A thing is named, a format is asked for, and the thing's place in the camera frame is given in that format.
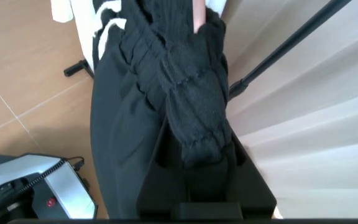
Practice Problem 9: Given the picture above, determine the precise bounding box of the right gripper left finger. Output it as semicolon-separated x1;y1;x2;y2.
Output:
136;118;188;219

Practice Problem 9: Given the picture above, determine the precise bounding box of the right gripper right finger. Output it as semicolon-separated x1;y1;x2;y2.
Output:
227;132;278;219

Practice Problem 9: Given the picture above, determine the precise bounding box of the black garment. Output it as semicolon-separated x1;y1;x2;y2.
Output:
90;0;239;220

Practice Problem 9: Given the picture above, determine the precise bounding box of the white printed t-shirt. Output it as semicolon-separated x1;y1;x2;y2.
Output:
50;0;226;72

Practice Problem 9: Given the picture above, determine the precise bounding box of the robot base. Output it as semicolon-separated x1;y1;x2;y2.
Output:
0;152;98;220

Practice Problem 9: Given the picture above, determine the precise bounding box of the black clothes rack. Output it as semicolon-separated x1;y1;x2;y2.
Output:
63;0;352;101

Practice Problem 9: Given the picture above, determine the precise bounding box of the beige curtain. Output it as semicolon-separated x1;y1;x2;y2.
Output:
221;0;358;218

